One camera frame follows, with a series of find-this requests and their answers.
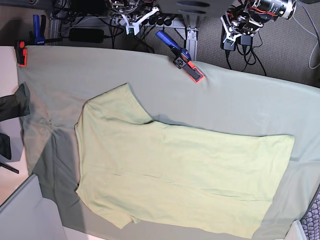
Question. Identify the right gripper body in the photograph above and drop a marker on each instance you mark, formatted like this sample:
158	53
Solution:
135	24

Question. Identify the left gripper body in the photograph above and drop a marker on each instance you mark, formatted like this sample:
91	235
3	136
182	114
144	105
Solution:
238	22

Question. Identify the light yellow-green T-shirt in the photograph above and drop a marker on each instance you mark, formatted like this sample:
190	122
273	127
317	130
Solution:
133	168

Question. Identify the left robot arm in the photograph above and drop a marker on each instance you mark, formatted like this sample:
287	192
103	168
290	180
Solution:
250	16

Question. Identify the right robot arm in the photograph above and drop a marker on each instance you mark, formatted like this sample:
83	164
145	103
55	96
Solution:
133	12

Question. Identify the black adapter box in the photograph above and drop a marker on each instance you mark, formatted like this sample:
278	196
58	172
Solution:
246	40

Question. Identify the aluminium table leg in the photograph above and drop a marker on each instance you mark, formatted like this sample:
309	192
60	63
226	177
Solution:
190	33

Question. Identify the blue clamp at centre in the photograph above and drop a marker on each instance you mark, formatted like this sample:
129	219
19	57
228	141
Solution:
182	58

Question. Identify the blue clamp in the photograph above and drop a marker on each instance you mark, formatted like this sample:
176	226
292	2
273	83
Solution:
182	58
36	38

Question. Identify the black power brick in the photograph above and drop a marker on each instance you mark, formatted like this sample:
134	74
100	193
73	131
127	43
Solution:
87	35

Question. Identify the blue clamp at left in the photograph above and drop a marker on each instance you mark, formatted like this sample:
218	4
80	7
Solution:
36	38

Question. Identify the dark green garment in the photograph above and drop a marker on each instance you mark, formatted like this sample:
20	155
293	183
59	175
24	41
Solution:
15	105

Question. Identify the white bin at left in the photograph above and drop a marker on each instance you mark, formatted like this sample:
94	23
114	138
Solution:
27	215

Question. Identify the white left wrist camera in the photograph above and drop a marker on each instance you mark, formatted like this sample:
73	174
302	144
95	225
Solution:
227	45

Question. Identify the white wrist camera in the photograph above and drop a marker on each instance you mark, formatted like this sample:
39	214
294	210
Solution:
227	45
132	29

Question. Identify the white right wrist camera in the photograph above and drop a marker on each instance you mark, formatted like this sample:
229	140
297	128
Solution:
132	29

